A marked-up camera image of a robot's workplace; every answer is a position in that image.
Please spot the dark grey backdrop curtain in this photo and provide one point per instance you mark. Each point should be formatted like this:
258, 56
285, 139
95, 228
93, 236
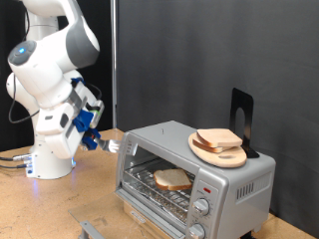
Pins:
199, 49

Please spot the silver oven knob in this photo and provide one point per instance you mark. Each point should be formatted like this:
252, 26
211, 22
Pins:
197, 231
201, 207

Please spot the black metal bookend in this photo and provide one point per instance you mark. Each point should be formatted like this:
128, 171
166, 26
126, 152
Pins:
247, 106

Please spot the metal spatula with blue block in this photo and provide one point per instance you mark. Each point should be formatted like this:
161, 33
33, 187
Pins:
109, 145

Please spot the round wooden cutting board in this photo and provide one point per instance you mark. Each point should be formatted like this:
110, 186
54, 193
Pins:
229, 159

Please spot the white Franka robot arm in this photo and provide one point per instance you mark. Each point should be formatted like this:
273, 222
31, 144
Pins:
43, 76

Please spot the black backdrop curtain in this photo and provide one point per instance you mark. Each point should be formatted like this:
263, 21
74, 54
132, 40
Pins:
10, 33

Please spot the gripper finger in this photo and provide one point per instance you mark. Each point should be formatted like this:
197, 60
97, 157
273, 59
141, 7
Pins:
84, 148

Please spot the vertical metal pole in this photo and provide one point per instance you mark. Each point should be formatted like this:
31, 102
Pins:
114, 83

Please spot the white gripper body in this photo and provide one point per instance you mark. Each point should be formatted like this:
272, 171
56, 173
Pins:
60, 139

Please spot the aluminium foil oven tray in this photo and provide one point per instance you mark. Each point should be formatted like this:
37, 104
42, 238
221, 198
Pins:
143, 194

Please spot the wooden riser under oven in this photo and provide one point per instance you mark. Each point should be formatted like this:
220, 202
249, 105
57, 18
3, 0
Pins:
156, 232

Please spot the white wrist camera blue mount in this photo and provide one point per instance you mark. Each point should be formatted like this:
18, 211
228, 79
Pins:
83, 119

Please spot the silver toaster oven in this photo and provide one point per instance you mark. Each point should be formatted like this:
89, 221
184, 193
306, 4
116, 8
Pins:
232, 186

